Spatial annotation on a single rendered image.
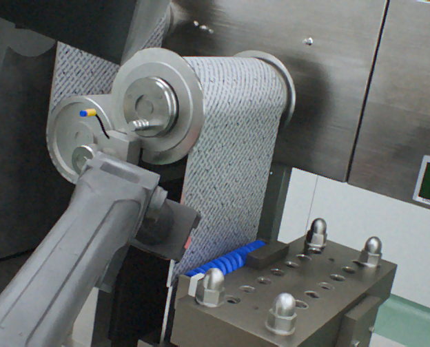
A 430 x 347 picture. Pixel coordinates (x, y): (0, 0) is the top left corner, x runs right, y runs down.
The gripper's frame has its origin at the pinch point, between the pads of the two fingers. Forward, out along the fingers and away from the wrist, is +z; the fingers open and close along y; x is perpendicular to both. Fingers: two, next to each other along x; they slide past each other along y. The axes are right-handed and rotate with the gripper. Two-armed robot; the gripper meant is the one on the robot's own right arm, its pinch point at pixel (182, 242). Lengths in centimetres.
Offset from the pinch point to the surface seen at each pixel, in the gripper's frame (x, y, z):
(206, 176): 9.0, 0.3, -2.1
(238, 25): 38.9, -14.8, 13.3
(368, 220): 72, -51, 263
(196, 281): -4.2, 5.0, -1.6
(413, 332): 27, -12, 264
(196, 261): -1.3, 0.3, 5.1
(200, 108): 14.8, 0.7, -11.3
